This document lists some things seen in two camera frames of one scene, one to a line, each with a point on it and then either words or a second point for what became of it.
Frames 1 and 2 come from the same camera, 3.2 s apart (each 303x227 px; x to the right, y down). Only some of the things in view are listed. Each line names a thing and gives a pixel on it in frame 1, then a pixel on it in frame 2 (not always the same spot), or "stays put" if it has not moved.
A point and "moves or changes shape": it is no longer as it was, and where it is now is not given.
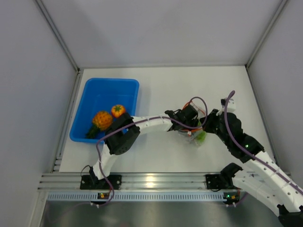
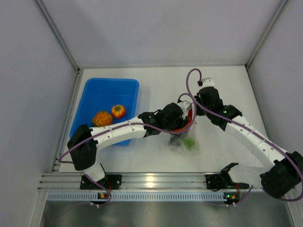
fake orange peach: [118, 110] stays put
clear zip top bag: [195, 136] moves or changes shape
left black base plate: [91, 182] stays put
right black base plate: [215, 182] stays put
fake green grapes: [200, 137] to [190, 144]
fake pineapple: [102, 120] stays put
